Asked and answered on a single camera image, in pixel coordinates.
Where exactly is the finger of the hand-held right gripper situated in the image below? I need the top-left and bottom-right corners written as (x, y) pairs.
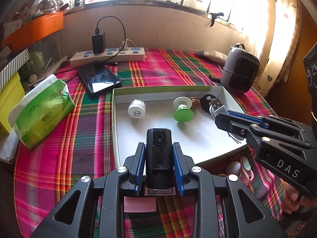
top-left (214, 112), bottom-right (313, 159)
top-left (227, 110), bottom-right (307, 139)

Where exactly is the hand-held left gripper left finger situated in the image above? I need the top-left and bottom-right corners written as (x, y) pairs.
top-left (30, 142), bottom-right (146, 238)

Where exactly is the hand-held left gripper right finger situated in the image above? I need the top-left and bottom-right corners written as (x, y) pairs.
top-left (173, 142), bottom-right (285, 238)

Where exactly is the white USB cable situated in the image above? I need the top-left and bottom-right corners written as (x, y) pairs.
top-left (209, 97), bottom-right (245, 144)

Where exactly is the black rectangular lighter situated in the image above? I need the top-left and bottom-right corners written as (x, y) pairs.
top-left (145, 128), bottom-right (177, 196)

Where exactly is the black key fob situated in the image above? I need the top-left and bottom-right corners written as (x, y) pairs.
top-left (200, 94), bottom-right (216, 115)

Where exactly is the white ball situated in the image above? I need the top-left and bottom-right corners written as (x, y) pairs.
top-left (227, 161), bottom-right (241, 175)

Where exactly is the pink nail clipper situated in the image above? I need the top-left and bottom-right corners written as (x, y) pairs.
top-left (238, 157), bottom-right (255, 185)

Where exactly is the green white cardboard box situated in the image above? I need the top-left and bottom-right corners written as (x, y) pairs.
top-left (112, 85), bottom-right (248, 171)

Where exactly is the green and white spool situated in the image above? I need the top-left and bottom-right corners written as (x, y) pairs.
top-left (173, 97), bottom-right (195, 122)

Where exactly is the small white ribbed jar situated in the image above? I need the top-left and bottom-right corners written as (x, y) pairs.
top-left (128, 99), bottom-right (146, 118)

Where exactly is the person's right hand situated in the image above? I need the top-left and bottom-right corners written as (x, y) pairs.
top-left (281, 185), bottom-right (317, 216)

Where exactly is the grey space heater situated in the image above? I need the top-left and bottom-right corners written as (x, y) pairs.
top-left (220, 43), bottom-right (260, 93)

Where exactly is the heart patterned curtain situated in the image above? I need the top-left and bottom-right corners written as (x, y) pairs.
top-left (253, 0), bottom-right (304, 97)

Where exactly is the black smartphone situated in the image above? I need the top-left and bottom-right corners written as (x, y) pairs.
top-left (77, 63), bottom-right (122, 97)

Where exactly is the black window latch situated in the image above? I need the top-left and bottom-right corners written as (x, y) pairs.
top-left (209, 12), bottom-right (224, 27)

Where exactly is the white power strip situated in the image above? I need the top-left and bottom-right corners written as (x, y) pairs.
top-left (70, 47), bottom-right (145, 67)

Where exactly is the green tissue pack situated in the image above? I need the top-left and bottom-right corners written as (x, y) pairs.
top-left (9, 74), bottom-right (75, 150)

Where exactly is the white plug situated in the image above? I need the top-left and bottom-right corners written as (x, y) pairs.
top-left (119, 39), bottom-right (134, 52)

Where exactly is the black charger adapter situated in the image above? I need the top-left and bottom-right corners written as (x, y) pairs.
top-left (92, 28), bottom-right (106, 54)

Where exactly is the yellow box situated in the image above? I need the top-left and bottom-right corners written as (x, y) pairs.
top-left (0, 73), bottom-right (26, 134)

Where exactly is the clear storage box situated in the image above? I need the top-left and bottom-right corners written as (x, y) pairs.
top-left (23, 32), bottom-right (63, 80)

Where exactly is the orange tray with clutter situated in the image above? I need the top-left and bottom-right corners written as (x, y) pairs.
top-left (5, 0), bottom-right (71, 28)

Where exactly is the grey beige handle tool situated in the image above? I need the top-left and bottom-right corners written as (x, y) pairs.
top-left (197, 50), bottom-right (227, 62)

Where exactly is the black charger cable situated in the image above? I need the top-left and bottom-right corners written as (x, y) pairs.
top-left (96, 16), bottom-right (127, 66)

